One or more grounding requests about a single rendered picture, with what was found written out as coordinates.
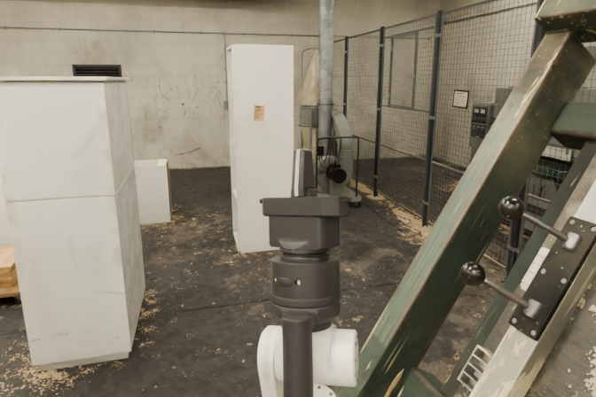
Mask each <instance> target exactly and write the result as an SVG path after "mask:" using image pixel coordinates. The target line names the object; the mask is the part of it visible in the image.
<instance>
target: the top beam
mask: <svg viewBox="0 0 596 397"><path fill-rule="evenodd" d="M535 21H536V22H537V23H538V24H539V26H540V27H541V28H543V29H544V31H545V32H546V31H552V30H559V29H567V28H568V29H569V31H571V32H572V33H573V31H575V32H577V34H578V35H579V36H580V37H581V38H582V39H583V43H593V42H596V0H544V2H543V3H542V4H541V6H540V7H539V9H538V11H537V13H536V15H535Z"/></svg>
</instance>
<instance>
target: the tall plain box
mask: <svg viewBox="0 0 596 397"><path fill-rule="evenodd" d="M126 81H130V78H129V77H109V76H0V173H1V178H2V184H3V189H4V199H5V201H7V202H6V203H5V207H6V213H7V218H8V223H9V229H10V234H11V240H12V250H13V255H14V260H15V266H16V271H17V277H18V282H19V288H20V297H21V303H22V308H23V314H24V319H25V325H26V330H27V340H28V345H29V351H30V356H31V362H32V366H38V365H40V371H44V370H55V369H60V368H66V367H73V366H78V365H84V364H90V363H96V362H107V361H113V360H119V359H125V358H129V352H131V349H132V345H133V341H134V337H135V333H136V328H137V321H138V317H139V313H140V308H141V305H142V300H143V297H144V292H145V272H144V262H143V252H142V242H141V232H140V222H139V212H138V202H137V185H136V175H135V167H134V166H135V162H134V152H133V143H132V133H131V123H130V113H129V94H128V84H127V82H126Z"/></svg>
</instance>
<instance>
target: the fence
mask: <svg viewBox="0 0 596 397"><path fill-rule="evenodd" d="M574 217H576V218H579V219H582V220H585V221H588V222H593V223H596V180H595V182H594V183H593V185H592V187H591V189H590V190H589V192H588V193H587V195H586V197H585V199H584V201H583V203H582V204H581V206H580V207H579V209H578V210H577V212H576V214H575V216H574ZM595 275H596V243H595V245H594V247H593V248H592V250H591V251H590V253H589V255H588V257H587V258H586V260H585V262H584V264H583V266H582V268H580V270H579V272H578V273H577V275H576V278H575V279H574V281H573V283H572V284H571V286H570V287H569V289H568V291H567V293H566V294H565V296H564V298H563V300H562V301H561V303H560V305H559V306H558V308H557V310H556V311H555V313H554V315H553V317H552V319H551V320H550V322H549V324H548V325H547V326H546V328H545V330H544V332H543V334H542V336H541V337H540V339H539V341H535V340H534V339H532V338H530V337H529V336H527V335H526V334H524V333H522V332H521V331H519V330H517V329H516V328H514V327H513V326H512V325H510V327H509V329H508V331H507V332H506V335H505V336H504V337H503V339H502V341H501V342H500V344H499V346H498V348H497V350H496V352H495V353H494V355H493V356H492V357H491V359H490V362H489V363H488V365H487V367H486V368H485V370H484V372H483V373H482V375H481V377H480V378H479V380H478V382H477V383H476V385H475V387H474V389H473V391H472V392H471V393H470V395H469V397H524V396H525V394H526V393H527V391H528V390H529V388H530V386H531V384H532V383H533V381H534V379H535V377H536V376H537V374H538V372H539V371H540V369H541V367H542V366H543V364H544V362H545V360H546V358H547V356H548V355H549V354H550V352H551V351H552V349H553V346H554V345H555V343H556V341H557V340H558V338H559V336H560V335H561V333H562V331H563V330H564V328H565V326H566V325H567V323H568V321H569V319H570V317H571V316H572V315H573V313H574V311H575V309H576V307H577V305H578V304H579V302H580V300H581V299H582V298H583V296H584V294H585V292H586V290H587V288H588V287H589V285H590V283H591V282H592V280H593V278H594V277H595Z"/></svg>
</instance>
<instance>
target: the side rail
mask: <svg viewBox="0 0 596 397"><path fill-rule="evenodd" d="M595 63H596V59H595V58H594V57H593V56H592V54H591V53H590V52H589V51H588V50H587V49H586V48H585V47H584V46H583V45H582V44H581V43H580V42H579V41H578V40H577V39H576V38H575V37H574V36H573V34H572V32H571V31H568V32H565V33H558V34H549V35H547V34H545V36H544V38H543V40H542V41H541V43H540V44H539V45H538V47H537V50H536V51H535V53H534V55H533V56H532V58H531V60H530V62H529V63H528V65H527V66H526V68H525V70H524V72H523V73H522V75H521V77H520V79H519V81H518V82H517V83H516V85H515V87H514V89H513V91H512V92H511V94H510V96H509V98H508V99H507V101H506V102H505V104H504V106H503V108H502V109H501V111H500V113H499V114H498V117H497V118H496V119H495V121H494V123H493V124H492V126H491V128H490V130H489V132H488V134H487V135H486V137H485V138H484V140H483V141H482V144H481V145H480V147H479V149H478V151H477V152H476V154H475V156H474V157H473V159H472V161H471V162H470V164H469V166H468V167H467V170H466V171H465V173H464V174H463V176H462V177H461V179H460V181H459V183H458V185H457V187H456V188H455V190H454V192H453V193H452V194H451V197H450V198H449V200H448V202H447V203H446V205H445V207H444V209H443V211H442V212H441V213H440V215H439V217H438V219H437V220H436V222H435V224H434V226H433V228H432V229H431V230H430V232H429V234H428V235H427V238H426V240H425V241H424V243H423V245H422V246H421V248H420V249H419V251H418V253H417V255H416V256H415V258H414V260H413V261H412V264H411V266H410V267H409V268H408V270H407V271H406V273H405V275H404V277H403V279H402V281H401V282H400V284H399V285H398V287H397V288H396V291H395V292H394V294H393V296H392V298H391V299H390V301H389V303H388V304H387V306H386V308H385V309H384V311H383V313H382V314H381V316H380V319H379V320H378V322H377V323H376V324H375V326H374V328H373V329H372V332H371V334H370V335H369V337H368V339H367V340H366V342H365V344H364V345H363V347H362V349H361V350H360V352H359V357H358V369H359V372H358V377H357V385H356V386H355V387H348V386H340V387H339V388H338V390H337V392H336V393H335V396H336V397H395V394H396V391H397V389H398V388H399V386H400V385H401V383H402V382H403V380H404V378H405V376H406V374H407V372H408V371H409V369H410V368H411V367H417V368H418V366H419V364H420V362H421V360H422V359H423V357H424V355H425V353H426V352H427V350H428V349H429V347H430V345H431V343H432V342H433V340H434V338H435V336H436V334H437V332H438V331H439V330H440V328H441V327H442V325H443V323H444V321H445V319H446V317H447V316H448V314H449V313H450V312H451V309H452V307H453V306H454V304H455V302H456V301H457V299H458V297H459V295H460V294H461V292H462V291H463V289H464V287H465V285H466V283H464V281H463V280H462V279H461V276H460V269H461V267H462V266H463V265H464V264H465V263H467V262H470V261H474V262H477V263H479V261H480V259H481V258H482V256H483V254H484V253H485V251H486V249H487V248H488V246H489V244H490V242H491V240H492V239H493V238H494V236H495V234H496V232H497V231H498V228H499V227H500V225H501V223H502V221H503V220H504V219H505V218H504V217H502V216H501V215H500V213H499V211H498V203H499V202H500V200H501V199H503V198H505V197H509V196H514V197H517V196H518V195H519V193H520V191H521V190H522V187H523V185H524V184H525V183H526V181H527V180H528V178H529V175H530V174H531V172H532V170H533V169H534V167H535V165H536V164H537V162H538V160H539V159H540V157H541V155H542V153H543V152H544V150H545V148H546V146H547V145H548V143H549V142H550V140H551V138H552V137H553V135H552V134H551V132H550V128H551V126H552V125H553V123H554V121H555V119H556V118H557V116H558V114H559V113H560V111H561V108H562V107H563V106H564V105H565V103H566V102H568V101H572V102H573V101H574V99H575V97H576V95H577V93H578V91H579V90H580V89H581V87H582V85H583V84H584V81H585V80H586V78H587V76H588V74H589V73H590V72H591V70H592V68H593V66H594V64H595Z"/></svg>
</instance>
